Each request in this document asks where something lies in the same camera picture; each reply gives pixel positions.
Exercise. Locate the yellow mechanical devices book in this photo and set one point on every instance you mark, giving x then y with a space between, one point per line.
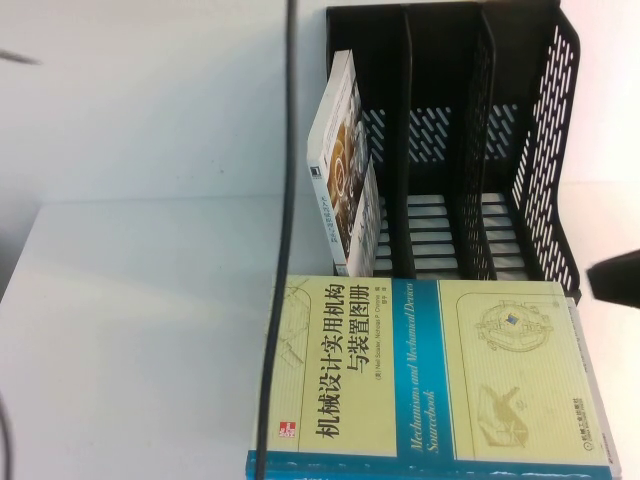
450 400

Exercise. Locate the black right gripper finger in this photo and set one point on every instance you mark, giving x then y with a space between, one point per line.
620 265
620 289

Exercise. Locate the black plastic book stand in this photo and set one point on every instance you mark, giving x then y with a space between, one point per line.
435 75

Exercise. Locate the grey cover book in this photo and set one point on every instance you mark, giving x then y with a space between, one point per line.
587 360

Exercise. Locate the white self-driving vehicle book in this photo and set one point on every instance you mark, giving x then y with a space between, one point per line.
340 165

